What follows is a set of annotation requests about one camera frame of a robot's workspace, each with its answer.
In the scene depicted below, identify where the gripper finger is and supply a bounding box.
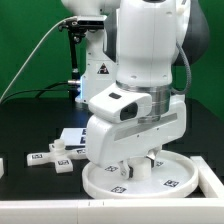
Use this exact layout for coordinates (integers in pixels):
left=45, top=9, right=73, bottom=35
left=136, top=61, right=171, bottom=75
left=147, top=146, right=162, bottom=166
left=118, top=160, right=132, bottom=178

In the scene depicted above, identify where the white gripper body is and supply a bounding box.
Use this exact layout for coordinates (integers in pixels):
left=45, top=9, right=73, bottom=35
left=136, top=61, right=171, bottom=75
left=86, top=99, right=186, bottom=167

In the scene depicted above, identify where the white round table top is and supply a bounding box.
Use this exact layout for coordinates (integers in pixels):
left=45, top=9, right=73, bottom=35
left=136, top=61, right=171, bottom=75
left=82, top=150, right=199, bottom=199

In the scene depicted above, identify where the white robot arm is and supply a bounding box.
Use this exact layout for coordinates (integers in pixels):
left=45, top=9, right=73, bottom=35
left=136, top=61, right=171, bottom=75
left=61, top=0, right=209, bottom=178

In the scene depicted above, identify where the white marker tag sheet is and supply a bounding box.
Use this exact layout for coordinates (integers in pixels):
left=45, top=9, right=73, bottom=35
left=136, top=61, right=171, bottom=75
left=60, top=128, right=86, bottom=147

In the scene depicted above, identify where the small white block left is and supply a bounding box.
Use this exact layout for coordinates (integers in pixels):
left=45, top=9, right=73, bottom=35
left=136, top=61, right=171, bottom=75
left=0, top=158, right=4, bottom=179

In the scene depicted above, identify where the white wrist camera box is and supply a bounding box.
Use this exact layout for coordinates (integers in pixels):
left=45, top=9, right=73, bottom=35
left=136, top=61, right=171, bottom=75
left=89, top=84, right=152, bottom=123

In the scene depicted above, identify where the white L-shaped frame border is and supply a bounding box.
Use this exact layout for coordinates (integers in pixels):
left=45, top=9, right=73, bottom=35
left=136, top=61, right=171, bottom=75
left=0, top=156, right=224, bottom=224

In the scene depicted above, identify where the black cable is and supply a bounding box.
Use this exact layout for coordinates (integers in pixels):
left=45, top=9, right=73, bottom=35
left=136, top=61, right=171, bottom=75
left=0, top=81, right=72, bottom=105

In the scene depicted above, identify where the white cable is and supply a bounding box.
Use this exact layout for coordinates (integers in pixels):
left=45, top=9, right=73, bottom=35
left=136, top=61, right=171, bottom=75
left=0, top=15, right=78, bottom=103

